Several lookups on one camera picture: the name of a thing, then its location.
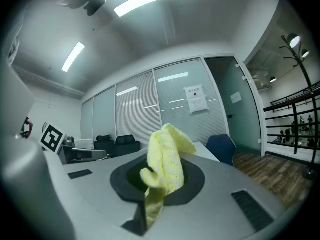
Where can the blue chair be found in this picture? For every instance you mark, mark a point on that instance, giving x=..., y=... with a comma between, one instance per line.
x=222, y=147

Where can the long ceiling light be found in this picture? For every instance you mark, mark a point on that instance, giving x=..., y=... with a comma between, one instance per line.
x=150, y=0

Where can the black office chair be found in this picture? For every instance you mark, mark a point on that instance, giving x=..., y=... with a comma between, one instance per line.
x=127, y=144
x=103, y=142

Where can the white paper sign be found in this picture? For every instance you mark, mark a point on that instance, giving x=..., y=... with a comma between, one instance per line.
x=196, y=100

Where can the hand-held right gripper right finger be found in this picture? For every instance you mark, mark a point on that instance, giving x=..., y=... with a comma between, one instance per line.
x=212, y=209

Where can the white printer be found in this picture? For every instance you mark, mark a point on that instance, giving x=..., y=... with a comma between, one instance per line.
x=83, y=143

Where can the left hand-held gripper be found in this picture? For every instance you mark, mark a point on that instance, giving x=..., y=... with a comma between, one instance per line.
x=52, y=137

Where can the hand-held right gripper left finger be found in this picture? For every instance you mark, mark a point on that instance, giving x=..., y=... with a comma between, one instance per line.
x=100, y=196

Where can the black pendant lamp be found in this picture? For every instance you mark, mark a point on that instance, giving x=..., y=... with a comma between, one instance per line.
x=294, y=41
x=273, y=79
x=305, y=54

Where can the black coat rack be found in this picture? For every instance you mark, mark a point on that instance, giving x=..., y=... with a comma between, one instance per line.
x=308, y=175

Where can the frosted glass door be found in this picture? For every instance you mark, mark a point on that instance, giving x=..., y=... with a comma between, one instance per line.
x=240, y=124

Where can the short ceiling light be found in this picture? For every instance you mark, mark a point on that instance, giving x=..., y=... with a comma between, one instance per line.
x=73, y=57

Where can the small white door notice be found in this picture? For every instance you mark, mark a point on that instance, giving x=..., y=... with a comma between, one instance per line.
x=236, y=97

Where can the yellow knitted cloth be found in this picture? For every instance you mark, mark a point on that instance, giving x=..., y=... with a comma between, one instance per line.
x=165, y=159

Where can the black metal railing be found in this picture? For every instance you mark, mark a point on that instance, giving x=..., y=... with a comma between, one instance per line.
x=295, y=129

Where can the white window blinds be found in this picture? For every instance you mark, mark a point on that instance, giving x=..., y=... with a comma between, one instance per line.
x=140, y=114

